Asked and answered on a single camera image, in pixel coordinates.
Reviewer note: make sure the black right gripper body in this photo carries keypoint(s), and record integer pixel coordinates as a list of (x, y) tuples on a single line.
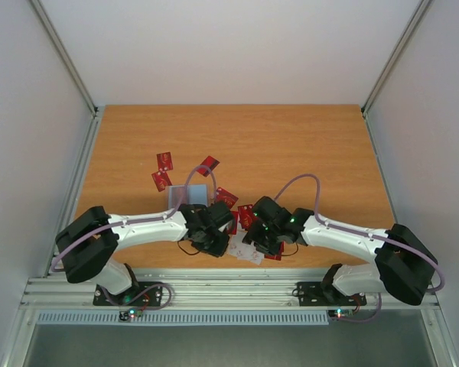
[(263, 243)]

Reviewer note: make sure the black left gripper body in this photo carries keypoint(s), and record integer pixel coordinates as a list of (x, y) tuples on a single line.
[(209, 245)]

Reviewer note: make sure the pink leather card holder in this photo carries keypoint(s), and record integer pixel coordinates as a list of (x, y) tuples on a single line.
[(194, 194)]

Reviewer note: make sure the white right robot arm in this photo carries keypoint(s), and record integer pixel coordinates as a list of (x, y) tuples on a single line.
[(395, 260)]

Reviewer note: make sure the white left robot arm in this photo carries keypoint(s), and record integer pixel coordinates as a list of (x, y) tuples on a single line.
[(87, 245)]

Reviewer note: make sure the red VIP card centre right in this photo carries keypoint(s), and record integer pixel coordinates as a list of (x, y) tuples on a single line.
[(246, 216)]

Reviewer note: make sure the dark red magstripe card centre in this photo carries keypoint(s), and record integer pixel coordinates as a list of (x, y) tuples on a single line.
[(232, 226)]

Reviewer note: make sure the red VIP card top pile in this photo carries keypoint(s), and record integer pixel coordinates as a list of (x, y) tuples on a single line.
[(224, 196)]

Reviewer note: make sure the red card stack right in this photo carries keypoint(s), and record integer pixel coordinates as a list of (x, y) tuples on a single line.
[(277, 256)]

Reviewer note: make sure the white card front right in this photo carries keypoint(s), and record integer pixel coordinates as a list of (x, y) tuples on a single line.
[(243, 251)]

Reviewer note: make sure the red card below far left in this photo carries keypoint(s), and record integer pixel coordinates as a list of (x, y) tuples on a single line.
[(162, 180)]

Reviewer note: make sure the dark red card top centre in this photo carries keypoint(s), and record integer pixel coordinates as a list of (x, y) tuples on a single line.
[(207, 166)]

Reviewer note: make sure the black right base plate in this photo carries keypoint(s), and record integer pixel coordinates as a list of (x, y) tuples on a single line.
[(314, 293)]

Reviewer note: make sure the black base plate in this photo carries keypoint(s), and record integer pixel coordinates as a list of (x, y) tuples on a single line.
[(314, 293), (143, 294)]

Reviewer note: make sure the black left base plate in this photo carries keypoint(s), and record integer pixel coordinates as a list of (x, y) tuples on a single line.
[(143, 294)]

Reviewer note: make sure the grey slotted cable duct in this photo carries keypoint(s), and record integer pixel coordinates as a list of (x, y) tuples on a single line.
[(184, 318)]

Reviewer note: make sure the aluminium front rail frame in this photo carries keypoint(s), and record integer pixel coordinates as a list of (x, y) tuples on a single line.
[(193, 289)]

